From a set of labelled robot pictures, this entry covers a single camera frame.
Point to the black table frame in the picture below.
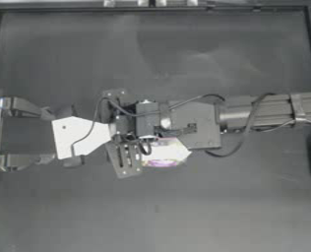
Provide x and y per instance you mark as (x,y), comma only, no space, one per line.
(74,7)

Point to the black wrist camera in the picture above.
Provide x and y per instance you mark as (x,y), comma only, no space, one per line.
(74,161)

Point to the clear bag with pink zip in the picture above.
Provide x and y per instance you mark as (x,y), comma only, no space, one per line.
(166,154)

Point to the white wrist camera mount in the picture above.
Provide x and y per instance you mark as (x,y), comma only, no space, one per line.
(74,131)

